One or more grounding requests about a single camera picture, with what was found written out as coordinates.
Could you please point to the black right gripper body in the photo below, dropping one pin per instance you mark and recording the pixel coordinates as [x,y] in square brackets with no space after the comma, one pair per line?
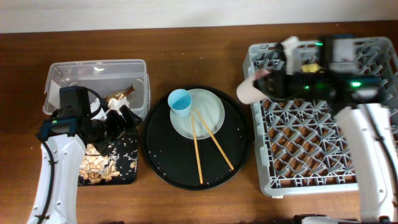
[272,86]

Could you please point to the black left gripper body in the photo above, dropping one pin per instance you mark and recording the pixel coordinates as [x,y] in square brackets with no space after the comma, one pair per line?
[112,123]

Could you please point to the white tissue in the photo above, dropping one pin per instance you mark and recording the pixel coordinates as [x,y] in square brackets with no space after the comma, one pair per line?
[114,104]

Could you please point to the gold snack wrapper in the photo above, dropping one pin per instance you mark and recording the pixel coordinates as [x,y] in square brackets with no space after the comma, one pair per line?
[121,94]

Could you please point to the yellow bowl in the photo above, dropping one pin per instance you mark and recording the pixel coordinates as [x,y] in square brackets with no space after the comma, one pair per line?
[311,68]

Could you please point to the peanut shell food scraps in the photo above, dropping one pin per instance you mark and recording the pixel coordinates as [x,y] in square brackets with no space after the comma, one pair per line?
[99,166]

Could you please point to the pink plastic cup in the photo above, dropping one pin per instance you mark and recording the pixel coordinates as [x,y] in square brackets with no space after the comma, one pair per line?
[246,91]

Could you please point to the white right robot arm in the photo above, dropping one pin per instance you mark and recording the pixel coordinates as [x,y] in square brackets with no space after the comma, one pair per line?
[364,122]

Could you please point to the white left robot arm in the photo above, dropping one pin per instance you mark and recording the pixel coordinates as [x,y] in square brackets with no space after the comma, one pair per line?
[64,137]

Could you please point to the grey dishwasher rack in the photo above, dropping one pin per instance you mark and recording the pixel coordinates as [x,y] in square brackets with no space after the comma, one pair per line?
[299,149]

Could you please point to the black rectangular tray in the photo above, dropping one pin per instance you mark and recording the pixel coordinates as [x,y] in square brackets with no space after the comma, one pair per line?
[127,168]

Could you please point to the clear plastic bin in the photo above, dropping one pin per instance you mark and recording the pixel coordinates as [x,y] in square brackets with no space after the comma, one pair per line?
[106,77]

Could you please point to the blue plastic cup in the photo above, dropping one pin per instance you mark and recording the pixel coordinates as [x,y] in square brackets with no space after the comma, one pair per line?
[180,102]

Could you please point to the round black serving tray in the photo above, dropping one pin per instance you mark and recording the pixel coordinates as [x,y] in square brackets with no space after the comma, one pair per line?
[172,156]

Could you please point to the left wooden chopstick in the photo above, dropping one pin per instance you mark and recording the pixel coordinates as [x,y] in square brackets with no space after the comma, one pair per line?
[196,149]

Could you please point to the wooden chopstick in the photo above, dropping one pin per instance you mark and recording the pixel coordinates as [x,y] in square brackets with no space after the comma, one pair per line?
[215,140]
[196,149]

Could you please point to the right wooden chopstick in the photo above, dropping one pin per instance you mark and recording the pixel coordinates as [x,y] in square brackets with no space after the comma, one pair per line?
[215,140]

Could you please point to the light grey plate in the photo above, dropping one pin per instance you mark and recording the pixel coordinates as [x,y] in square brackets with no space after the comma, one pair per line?
[210,107]

